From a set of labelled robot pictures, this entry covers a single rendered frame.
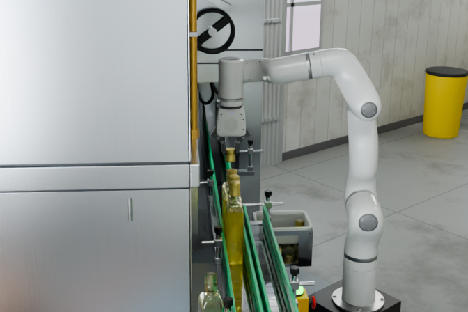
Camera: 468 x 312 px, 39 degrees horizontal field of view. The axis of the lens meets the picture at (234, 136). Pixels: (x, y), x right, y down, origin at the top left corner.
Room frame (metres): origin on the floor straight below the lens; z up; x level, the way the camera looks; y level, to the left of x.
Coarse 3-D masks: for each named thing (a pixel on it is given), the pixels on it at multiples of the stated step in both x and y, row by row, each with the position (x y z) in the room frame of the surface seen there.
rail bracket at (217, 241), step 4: (216, 228) 2.00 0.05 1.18; (220, 228) 2.00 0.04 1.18; (216, 232) 2.00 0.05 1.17; (220, 232) 2.00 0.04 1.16; (216, 236) 2.01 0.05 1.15; (220, 236) 2.01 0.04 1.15; (208, 240) 2.01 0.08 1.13; (212, 240) 2.01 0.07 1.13; (216, 240) 2.00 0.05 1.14; (220, 240) 2.00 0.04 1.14; (216, 244) 2.00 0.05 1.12; (220, 244) 2.00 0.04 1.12; (216, 248) 2.01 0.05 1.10; (220, 248) 2.01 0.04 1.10; (216, 252) 2.01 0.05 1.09; (220, 252) 2.01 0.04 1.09; (216, 256) 2.01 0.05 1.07; (220, 256) 2.01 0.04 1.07; (216, 260) 2.00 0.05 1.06; (220, 260) 2.00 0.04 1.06
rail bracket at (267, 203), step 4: (268, 192) 2.32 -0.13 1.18; (268, 196) 2.33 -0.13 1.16; (264, 200) 2.35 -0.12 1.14; (268, 200) 2.33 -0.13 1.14; (244, 204) 2.33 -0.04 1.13; (248, 204) 2.33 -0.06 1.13; (252, 204) 2.33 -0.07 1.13; (256, 204) 2.33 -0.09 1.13; (260, 204) 2.33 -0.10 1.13; (264, 204) 2.33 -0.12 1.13; (268, 204) 2.33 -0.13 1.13; (272, 204) 2.33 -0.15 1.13; (276, 204) 2.34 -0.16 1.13; (280, 204) 2.34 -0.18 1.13; (268, 208) 2.33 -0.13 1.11; (268, 212) 2.33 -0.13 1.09
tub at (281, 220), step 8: (256, 216) 2.52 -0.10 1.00; (272, 216) 2.53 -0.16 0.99; (280, 216) 2.53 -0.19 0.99; (288, 216) 2.54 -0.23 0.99; (296, 216) 2.54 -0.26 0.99; (304, 216) 2.51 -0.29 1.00; (272, 224) 2.53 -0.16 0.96; (280, 224) 2.53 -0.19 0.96; (288, 224) 2.53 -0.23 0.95; (304, 224) 2.49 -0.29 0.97
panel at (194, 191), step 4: (192, 188) 2.01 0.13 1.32; (196, 188) 2.01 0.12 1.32; (192, 192) 2.01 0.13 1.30; (196, 192) 2.01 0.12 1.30; (192, 196) 2.01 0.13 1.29; (196, 196) 2.01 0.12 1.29; (192, 200) 2.01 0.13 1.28; (196, 200) 2.01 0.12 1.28; (192, 204) 2.01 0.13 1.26; (196, 204) 2.01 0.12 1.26; (192, 208) 2.01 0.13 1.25; (196, 208) 2.01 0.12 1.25; (192, 212) 2.01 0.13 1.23; (196, 212) 2.01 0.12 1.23; (192, 216) 2.01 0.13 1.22; (196, 216) 2.01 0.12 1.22; (192, 220) 2.01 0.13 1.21; (196, 220) 2.01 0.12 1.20; (192, 224) 2.01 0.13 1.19; (196, 224) 2.01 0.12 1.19; (192, 228) 2.01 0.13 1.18; (196, 228) 2.01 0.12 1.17; (192, 232) 2.01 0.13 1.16; (196, 232) 2.01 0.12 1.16
